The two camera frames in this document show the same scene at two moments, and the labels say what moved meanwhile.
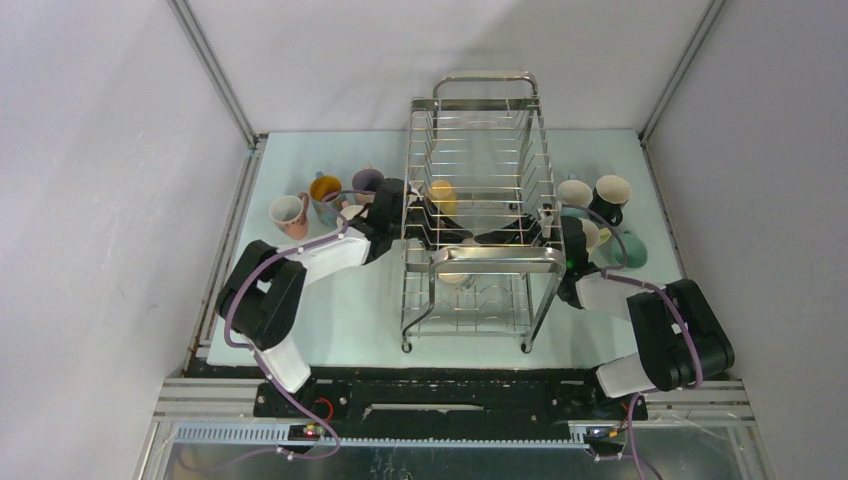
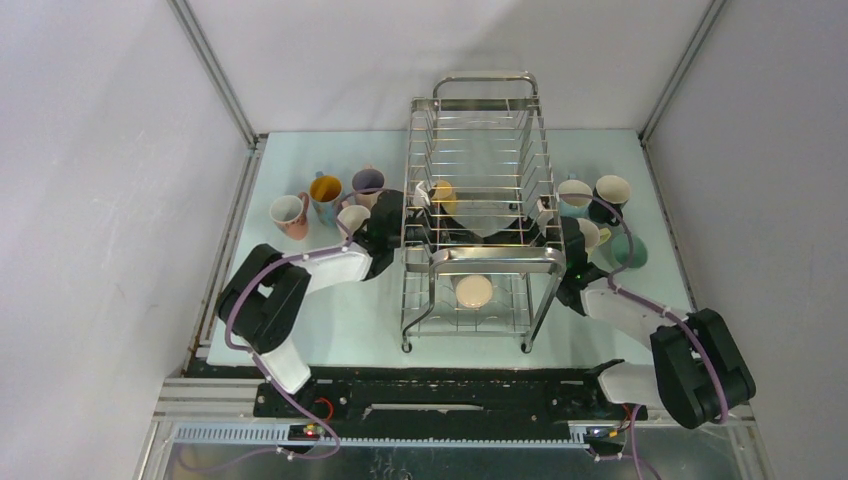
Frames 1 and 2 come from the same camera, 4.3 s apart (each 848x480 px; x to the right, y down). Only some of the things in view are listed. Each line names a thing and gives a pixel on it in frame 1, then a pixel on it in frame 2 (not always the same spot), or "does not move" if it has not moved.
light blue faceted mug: x=574 y=198 does not move
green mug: x=636 y=250 does not move
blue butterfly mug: x=320 y=186 does not move
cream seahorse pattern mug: x=452 y=277 → x=474 y=291
